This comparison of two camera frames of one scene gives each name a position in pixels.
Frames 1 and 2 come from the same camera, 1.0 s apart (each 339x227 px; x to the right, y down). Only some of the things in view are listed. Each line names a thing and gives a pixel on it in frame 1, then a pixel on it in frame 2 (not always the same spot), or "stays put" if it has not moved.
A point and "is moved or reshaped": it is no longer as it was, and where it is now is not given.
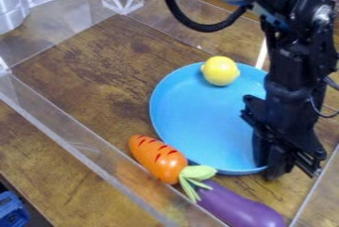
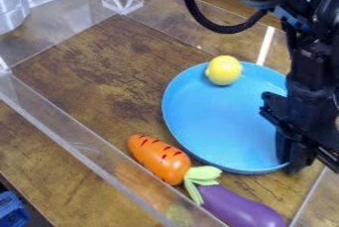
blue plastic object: (13, 213) stays put
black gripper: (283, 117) to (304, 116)
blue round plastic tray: (199, 114) is moved or reshaped
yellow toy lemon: (220, 70) stays put
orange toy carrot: (165, 165) stays put
